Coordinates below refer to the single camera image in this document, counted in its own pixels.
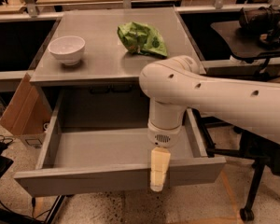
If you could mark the white ceramic bowl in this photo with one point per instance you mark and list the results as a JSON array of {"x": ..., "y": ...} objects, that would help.
[{"x": 68, "y": 49}]

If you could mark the grey top drawer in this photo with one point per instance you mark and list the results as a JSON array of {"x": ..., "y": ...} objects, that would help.
[{"x": 76, "y": 162}]

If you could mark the brown cardboard box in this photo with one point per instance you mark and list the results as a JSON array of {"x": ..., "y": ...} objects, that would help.
[{"x": 26, "y": 113}]

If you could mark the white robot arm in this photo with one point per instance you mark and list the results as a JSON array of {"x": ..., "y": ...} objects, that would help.
[{"x": 175, "y": 85}]

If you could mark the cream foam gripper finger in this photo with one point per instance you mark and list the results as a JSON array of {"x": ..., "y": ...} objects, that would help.
[{"x": 160, "y": 159}]

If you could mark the grey drawer cabinet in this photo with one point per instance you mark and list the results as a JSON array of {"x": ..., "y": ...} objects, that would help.
[{"x": 101, "y": 91}]

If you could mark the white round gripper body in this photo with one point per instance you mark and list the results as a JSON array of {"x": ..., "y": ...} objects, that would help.
[{"x": 162, "y": 137}]

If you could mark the black side desk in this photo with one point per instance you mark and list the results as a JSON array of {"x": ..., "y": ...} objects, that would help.
[{"x": 243, "y": 45}]

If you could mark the black device on desk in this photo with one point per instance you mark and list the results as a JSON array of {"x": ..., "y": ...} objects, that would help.
[{"x": 263, "y": 22}]

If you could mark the black office chair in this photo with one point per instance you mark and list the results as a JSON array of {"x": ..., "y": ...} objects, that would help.
[{"x": 251, "y": 147}]

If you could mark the green crumpled chip bag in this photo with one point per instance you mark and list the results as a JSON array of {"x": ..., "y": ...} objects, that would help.
[{"x": 141, "y": 38}]

